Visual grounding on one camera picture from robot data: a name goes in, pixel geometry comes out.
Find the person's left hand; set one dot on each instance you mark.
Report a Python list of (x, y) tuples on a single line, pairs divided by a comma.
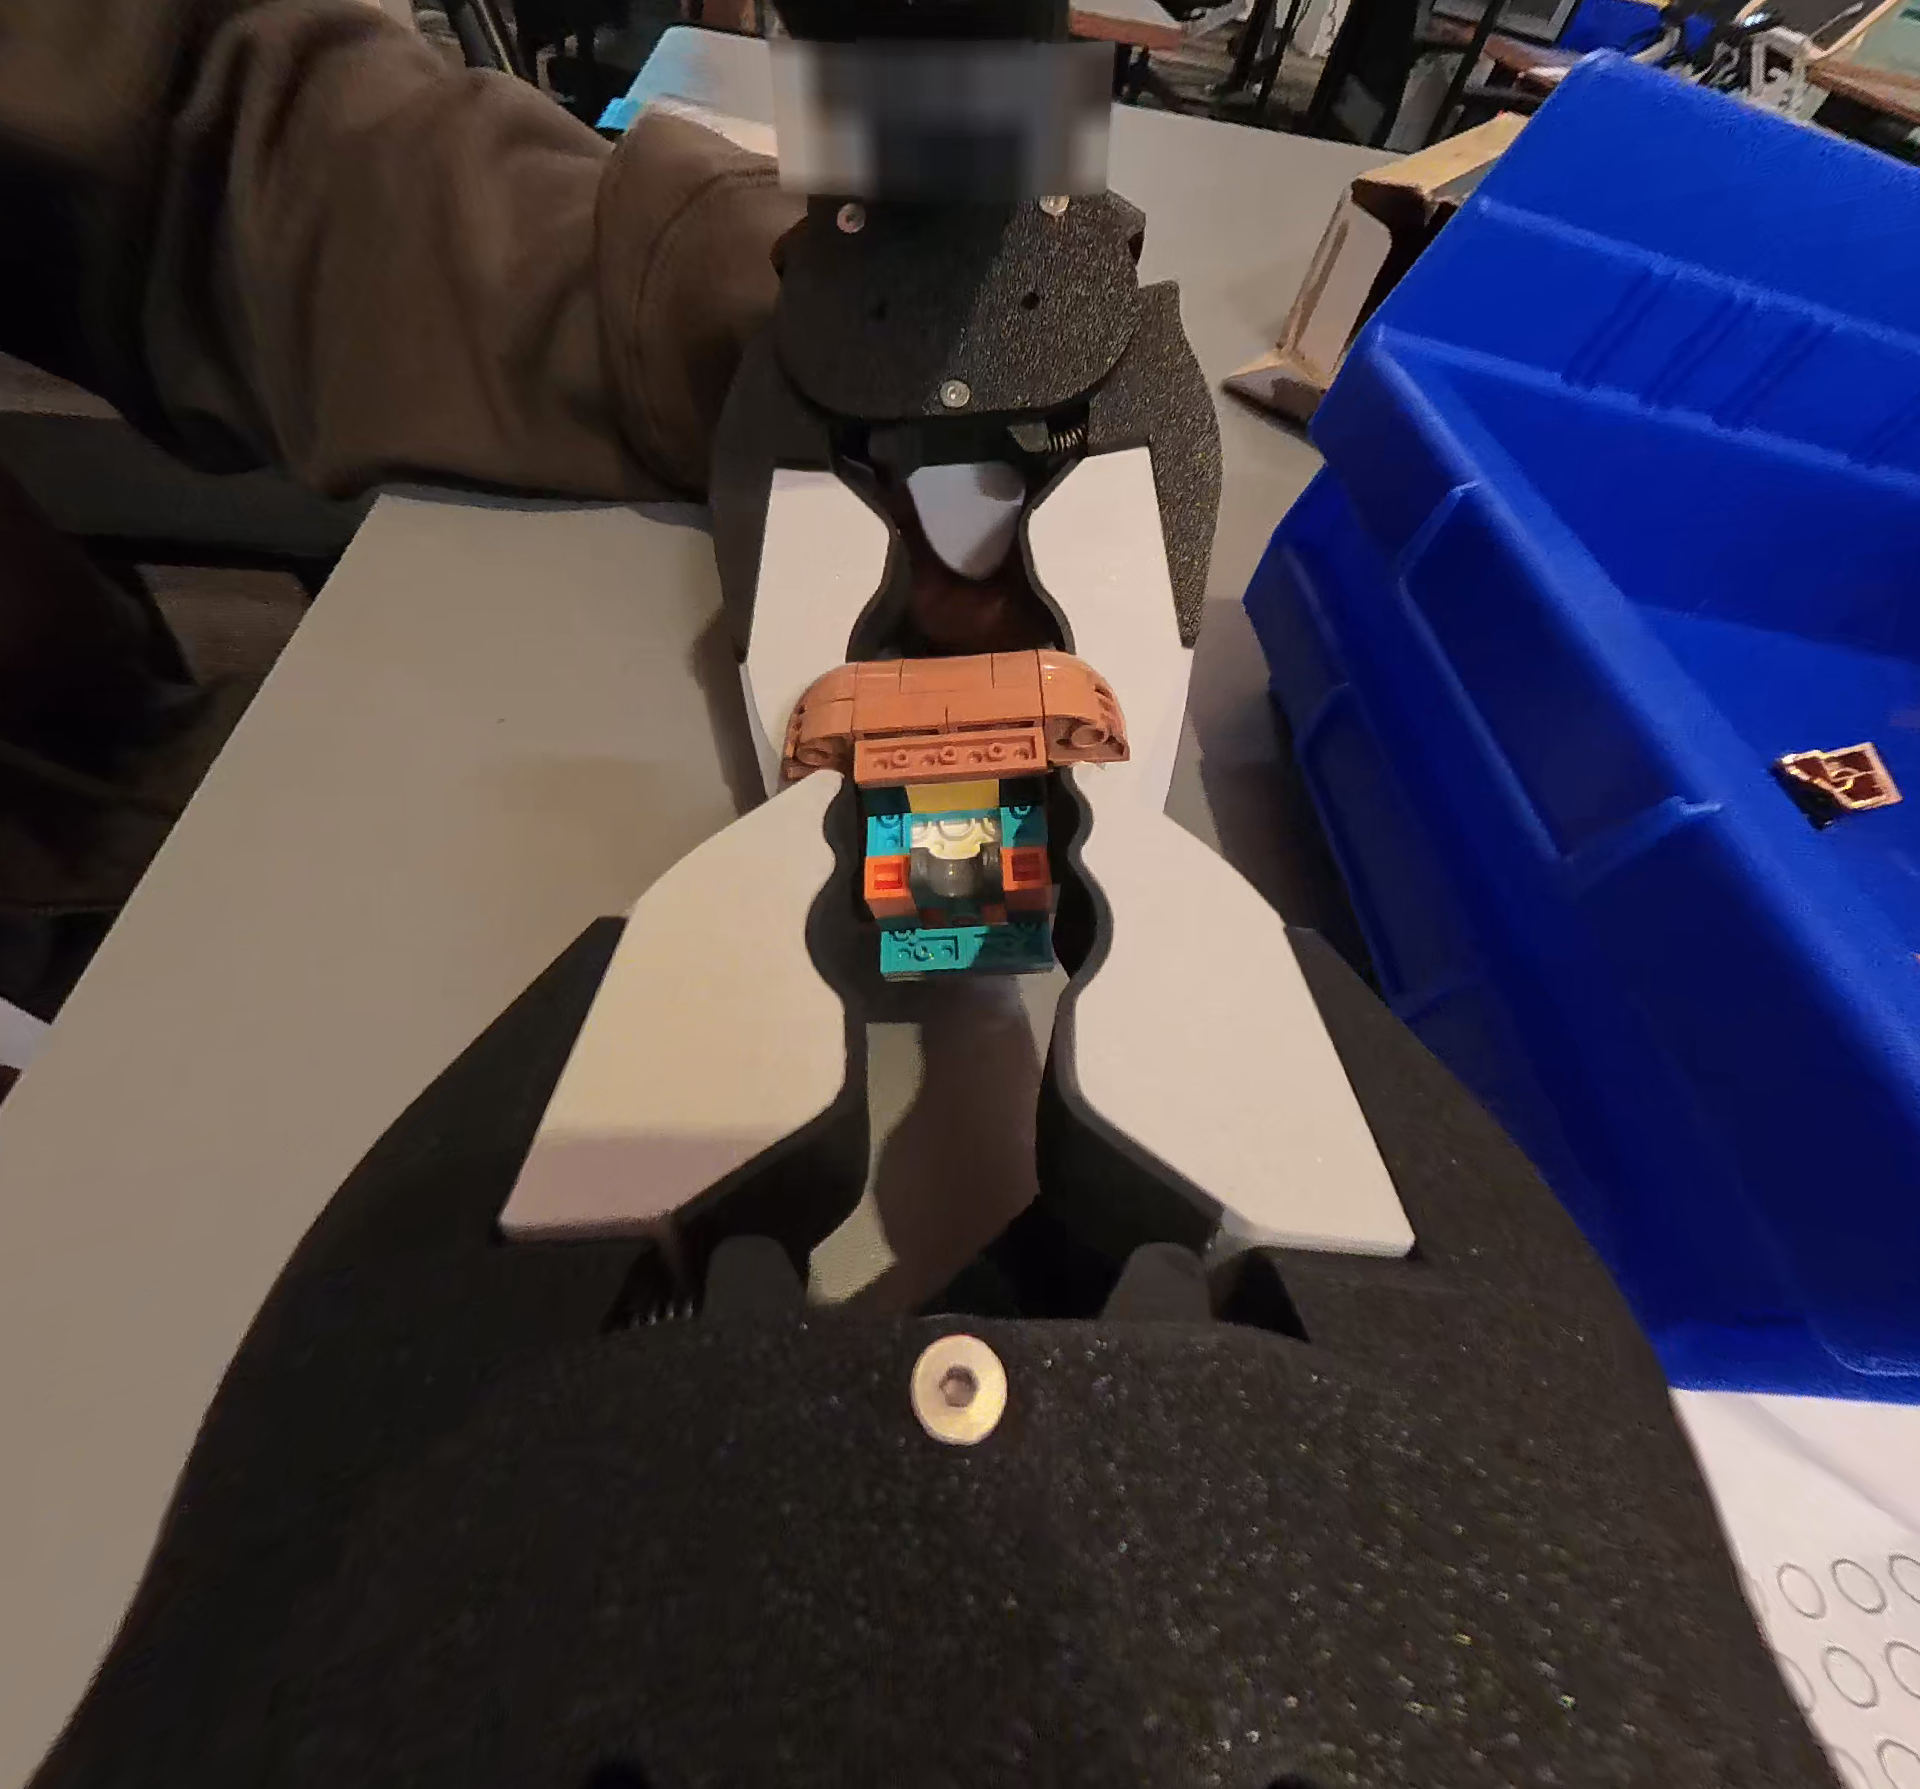
[(960, 619)]

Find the brown hollow square brick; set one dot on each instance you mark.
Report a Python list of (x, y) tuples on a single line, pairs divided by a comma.
[(1838, 781)]

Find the colourful toy brick model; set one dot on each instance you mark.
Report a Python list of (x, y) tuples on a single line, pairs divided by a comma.
[(960, 709)]

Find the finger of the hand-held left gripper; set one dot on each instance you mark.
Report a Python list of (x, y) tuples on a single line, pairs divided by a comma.
[(1111, 574), (802, 574)]

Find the blue plastic bin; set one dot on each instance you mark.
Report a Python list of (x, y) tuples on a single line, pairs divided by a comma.
[(1500, 544)]

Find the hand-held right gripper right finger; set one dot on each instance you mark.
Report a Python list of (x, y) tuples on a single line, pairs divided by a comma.
[(1216, 1070)]

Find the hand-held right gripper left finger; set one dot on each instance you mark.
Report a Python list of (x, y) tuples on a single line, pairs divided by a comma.
[(690, 1054)]

